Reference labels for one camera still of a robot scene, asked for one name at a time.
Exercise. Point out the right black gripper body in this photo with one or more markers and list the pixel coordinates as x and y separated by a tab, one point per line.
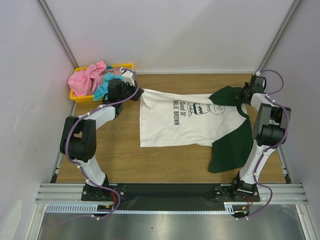
244	94

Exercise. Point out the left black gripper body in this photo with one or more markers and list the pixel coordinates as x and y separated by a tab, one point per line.
135	98

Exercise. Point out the white green raglan t-shirt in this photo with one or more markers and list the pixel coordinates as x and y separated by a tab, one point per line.
218	120

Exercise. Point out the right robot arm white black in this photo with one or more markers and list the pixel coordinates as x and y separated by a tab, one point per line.
270	130

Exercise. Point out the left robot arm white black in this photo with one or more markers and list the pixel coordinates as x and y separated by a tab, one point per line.
79	136

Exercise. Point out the mauve t-shirt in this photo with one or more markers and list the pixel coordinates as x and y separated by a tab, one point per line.
117	71

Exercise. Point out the cyan t-shirt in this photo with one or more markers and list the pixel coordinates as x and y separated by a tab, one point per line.
103	88

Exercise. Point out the pink t-shirt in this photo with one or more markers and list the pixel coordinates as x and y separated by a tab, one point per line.
86	81

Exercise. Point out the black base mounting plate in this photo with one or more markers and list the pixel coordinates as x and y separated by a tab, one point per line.
178	196

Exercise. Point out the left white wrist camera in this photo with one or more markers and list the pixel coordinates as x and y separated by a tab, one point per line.
128	76

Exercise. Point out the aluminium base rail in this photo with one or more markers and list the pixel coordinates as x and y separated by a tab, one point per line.
282	193

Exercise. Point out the right aluminium frame post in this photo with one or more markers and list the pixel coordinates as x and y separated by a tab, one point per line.
295	5

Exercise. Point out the aluminium frame post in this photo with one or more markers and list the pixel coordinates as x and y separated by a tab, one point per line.
295	5
50	18

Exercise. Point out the left aluminium frame post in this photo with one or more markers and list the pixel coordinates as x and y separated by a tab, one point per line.
50	18

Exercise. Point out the white slotted cable duct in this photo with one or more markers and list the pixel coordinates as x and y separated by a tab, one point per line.
140	207

